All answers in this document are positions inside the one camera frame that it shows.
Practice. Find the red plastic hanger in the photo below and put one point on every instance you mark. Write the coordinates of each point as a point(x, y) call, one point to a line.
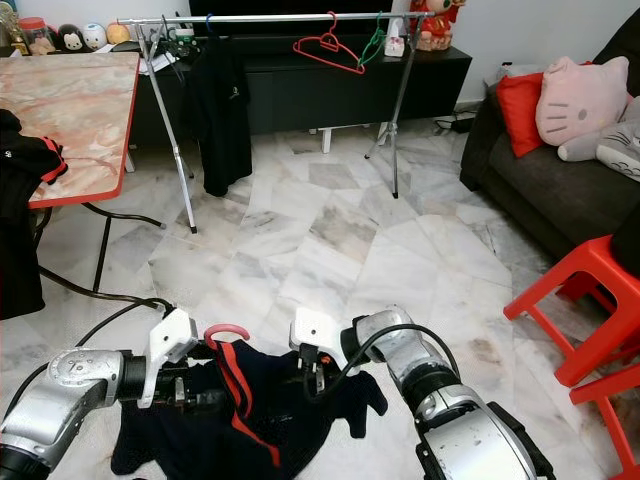
point(330, 36)
point(225, 333)
point(58, 165)

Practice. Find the navy garment with red trim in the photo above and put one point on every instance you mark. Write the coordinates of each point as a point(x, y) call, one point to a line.
point(260, 420)

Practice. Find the black shirt with green logo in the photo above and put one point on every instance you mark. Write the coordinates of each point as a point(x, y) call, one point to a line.
point(22, 240)

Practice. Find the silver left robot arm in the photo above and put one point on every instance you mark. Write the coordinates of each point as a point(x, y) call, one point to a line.
point(60, 410)

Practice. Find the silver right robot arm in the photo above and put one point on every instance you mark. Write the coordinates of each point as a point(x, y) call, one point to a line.
point(460, 410)

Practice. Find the green plastic hanger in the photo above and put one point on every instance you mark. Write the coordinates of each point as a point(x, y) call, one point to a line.
point(372, 42)

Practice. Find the plain black shirt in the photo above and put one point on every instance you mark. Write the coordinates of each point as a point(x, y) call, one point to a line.
point(220, 115)

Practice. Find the black television cabinet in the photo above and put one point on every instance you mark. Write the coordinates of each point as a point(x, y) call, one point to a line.
point(320, 90)

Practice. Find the marble top folding table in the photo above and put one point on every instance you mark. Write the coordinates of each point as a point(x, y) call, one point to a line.
point(70, 110)

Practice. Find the dark grey fabric sofa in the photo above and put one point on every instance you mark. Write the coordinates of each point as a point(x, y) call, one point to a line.
point(550, 180)

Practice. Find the white papers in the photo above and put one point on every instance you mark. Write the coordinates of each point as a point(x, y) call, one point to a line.
point(160, 62)

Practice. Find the red cushion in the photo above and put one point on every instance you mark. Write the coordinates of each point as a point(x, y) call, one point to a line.
point(522, 110)

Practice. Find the black plastic bucket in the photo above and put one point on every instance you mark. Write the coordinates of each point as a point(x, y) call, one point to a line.
point(630, 240)

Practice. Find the white plastic object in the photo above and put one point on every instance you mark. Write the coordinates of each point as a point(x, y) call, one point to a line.
point(394, 36)

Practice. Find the silver metal clothes rack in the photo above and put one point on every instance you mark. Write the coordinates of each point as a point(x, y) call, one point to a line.
point(260, 18)

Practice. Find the yellow pink round plush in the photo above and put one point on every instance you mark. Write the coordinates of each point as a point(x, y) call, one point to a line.
point(118, 33)

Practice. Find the white blue round plush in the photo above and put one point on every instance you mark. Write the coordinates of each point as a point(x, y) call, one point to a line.
point(95, 36)

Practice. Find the black white mouse plush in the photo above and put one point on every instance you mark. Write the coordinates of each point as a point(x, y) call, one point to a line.
point(71, 39)

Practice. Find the black flat television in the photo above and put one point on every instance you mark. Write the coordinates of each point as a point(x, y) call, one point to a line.
point(280, 5)

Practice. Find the red gold ornament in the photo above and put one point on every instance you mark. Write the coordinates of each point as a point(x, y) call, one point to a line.
point(437, 22)

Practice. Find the grey white creature plush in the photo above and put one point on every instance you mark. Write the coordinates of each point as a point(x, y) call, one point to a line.
point(610, 140)

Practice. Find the pink cat face pillow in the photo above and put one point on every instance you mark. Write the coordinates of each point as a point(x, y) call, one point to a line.
point(585, 100)

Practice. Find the clear jar with red lid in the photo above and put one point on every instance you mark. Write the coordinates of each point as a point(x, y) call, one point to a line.
point(36, 36)

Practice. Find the gold blue trophy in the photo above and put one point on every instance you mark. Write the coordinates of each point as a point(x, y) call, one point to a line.
point(10, 25)

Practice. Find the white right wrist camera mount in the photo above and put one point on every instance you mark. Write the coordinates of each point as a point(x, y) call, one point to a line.
point(315, 330)

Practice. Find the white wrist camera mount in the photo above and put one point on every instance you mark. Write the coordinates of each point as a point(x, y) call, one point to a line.
point(315, 330)
point(170, 345)

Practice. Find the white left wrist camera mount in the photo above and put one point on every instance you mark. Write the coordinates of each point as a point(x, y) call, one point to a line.
point(170, 345)

